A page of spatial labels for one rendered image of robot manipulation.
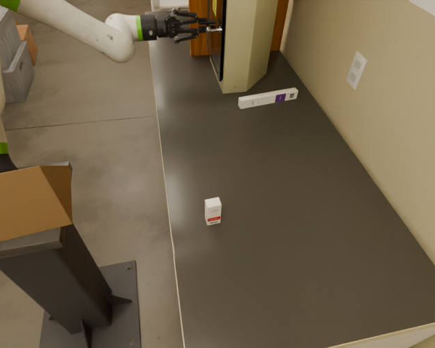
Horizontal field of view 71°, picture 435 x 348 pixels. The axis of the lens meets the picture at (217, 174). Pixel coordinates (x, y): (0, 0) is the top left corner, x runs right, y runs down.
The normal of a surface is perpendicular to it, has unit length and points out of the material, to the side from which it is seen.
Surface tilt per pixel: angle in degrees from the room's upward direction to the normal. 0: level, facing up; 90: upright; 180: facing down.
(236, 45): 90
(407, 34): 90
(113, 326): 0
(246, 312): 0
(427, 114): 90
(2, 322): 0
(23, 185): 90
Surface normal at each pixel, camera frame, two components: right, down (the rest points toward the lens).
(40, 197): 0.33, 0.70
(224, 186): 0.04, -0.68
